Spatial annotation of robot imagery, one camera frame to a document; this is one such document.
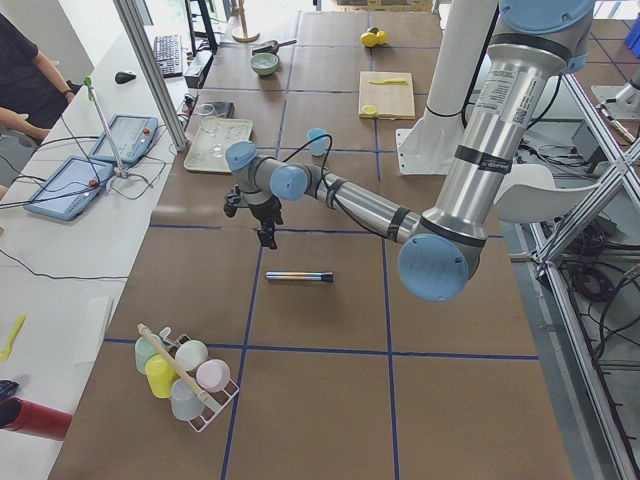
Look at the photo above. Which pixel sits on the blue teach pendant near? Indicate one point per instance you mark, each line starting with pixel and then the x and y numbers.
pixel 70 189

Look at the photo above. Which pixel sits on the clear wine glass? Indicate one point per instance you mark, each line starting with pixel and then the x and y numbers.
pixel 211 125

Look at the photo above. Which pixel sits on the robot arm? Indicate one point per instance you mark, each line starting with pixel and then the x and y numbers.
pixel 441 248

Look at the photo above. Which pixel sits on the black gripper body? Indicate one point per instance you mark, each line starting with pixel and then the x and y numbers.
pixel 265 212

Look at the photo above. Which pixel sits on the white wire cup rack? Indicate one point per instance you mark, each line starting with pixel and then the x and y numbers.
pixel 217 401

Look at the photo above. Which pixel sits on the cream bear tray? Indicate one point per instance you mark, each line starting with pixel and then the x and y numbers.
pixel 199 158

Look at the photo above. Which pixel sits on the green bowl of ice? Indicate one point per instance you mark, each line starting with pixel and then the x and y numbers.
pixel 264 64

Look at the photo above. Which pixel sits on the wooden rack handle rod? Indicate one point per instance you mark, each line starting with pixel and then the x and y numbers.
pixel 201 394

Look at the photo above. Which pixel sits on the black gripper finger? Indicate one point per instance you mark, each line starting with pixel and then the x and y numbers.
pixel 266 236

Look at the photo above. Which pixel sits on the black keyboard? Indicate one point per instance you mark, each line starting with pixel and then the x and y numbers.
pixel 168 55

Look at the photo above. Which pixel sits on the yellow lemon half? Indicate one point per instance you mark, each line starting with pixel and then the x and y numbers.
pixel 368 110

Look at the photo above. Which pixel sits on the black computer mouse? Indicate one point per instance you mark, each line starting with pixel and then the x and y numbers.
pixel 123 77

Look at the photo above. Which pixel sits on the light blue cup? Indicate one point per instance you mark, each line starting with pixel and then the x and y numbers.
pixel 318 141

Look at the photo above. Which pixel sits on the yellow plastic knife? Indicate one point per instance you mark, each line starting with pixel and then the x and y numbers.
pixel 388 81

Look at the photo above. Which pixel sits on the white plastic cup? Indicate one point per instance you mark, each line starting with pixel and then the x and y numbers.
pixel 191 355

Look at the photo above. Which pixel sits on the blue teach pendant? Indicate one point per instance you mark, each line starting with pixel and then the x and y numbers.
pixel 133 136
pixel 70 189

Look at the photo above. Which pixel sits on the steel ice scoop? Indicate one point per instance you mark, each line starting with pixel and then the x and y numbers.
pixel 272 46

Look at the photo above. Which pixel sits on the green-tipped metal stand rod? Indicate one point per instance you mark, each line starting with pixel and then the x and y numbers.
pixel 122 171

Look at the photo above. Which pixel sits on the wooden cutting board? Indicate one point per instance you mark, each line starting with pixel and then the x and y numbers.
pixel 391 101

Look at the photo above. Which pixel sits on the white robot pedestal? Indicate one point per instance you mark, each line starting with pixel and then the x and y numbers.
pixel 428 147

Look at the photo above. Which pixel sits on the white plastic chair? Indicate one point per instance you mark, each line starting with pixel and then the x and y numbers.
pixel 529 194

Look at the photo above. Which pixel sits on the wooden mug tree stand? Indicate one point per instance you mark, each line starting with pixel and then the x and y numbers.
pixel 243 33

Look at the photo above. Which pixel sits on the aluminium frame post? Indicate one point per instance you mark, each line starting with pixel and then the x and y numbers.
pixel 135 30

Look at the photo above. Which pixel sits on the red cylinder bottle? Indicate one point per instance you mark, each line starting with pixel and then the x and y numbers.
pixel 25 417

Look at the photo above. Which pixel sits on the whole yellow lemon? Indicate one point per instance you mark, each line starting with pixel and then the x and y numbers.
pixel 373 38

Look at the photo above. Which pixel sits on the green plastic cup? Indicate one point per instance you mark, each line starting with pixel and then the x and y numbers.
pixel 143 351

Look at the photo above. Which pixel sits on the yellow spatula on desk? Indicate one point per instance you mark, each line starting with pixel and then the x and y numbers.
pixel 7 347

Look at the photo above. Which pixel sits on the grey-blue plastic cup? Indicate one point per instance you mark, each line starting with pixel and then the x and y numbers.
pixel 184 403

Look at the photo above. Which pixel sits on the steel muddler stick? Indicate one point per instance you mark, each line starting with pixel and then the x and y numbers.
pixel 327 277

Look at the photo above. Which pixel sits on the yellow plastic cup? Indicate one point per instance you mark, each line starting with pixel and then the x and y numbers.
pixel 160 376

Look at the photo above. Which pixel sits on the blue teach pendant far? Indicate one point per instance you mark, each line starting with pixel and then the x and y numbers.
pixel 133 136

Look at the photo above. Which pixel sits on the seated person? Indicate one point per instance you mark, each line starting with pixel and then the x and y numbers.
pixel 34 94

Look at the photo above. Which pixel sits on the pink plastic cup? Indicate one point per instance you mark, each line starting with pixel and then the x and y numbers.
pixel 213 375

